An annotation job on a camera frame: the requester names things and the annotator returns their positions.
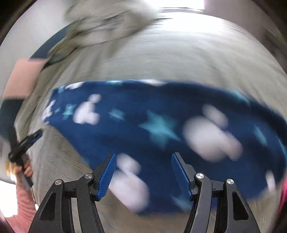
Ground navy star fleece pants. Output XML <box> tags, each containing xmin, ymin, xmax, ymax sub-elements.
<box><xmin>42</xmin><ymin>80</ymin><xmax>286</xmax><ymax>215</ymax></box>

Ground pink sleeved left forearm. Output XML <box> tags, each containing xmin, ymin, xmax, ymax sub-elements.
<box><xmin>6</xmin><ymin>183</ymin><xmax>36</xmax><ymax>233</ymax></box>

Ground person left hand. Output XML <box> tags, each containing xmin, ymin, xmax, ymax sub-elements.
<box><xmin>10</xmin><ymin>154</ymin><xmax>33</xmax><ymax>190</ymax></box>

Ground dark blue headboard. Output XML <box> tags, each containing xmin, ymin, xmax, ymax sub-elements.
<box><xmin>1</xmin><ymin>27</ymin><xmax>67</xmax><ymax>140</ymax></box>

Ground pink pillow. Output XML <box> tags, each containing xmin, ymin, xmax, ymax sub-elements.
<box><xmin>3</xmin><ymin>58</ymin><xmax>47</xmax><ymax>99</ymax></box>

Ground pink garment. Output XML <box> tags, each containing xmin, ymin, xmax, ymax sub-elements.
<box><xmin>278</xmin><ymin>180</ymin><xmax>287</xmax><ymax>213</ymax></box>

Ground patterned grey bedspread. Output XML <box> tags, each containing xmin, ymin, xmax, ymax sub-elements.
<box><xmin>16</xmin><ymin>13</ymin><xmax>286</xmax><ymax>232</ymax></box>

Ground folded grey duvet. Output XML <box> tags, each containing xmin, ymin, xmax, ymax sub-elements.
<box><xmin>48</xmin><ymin>1</ymin><xmax>157</xmax><ymax>64</ymax></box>

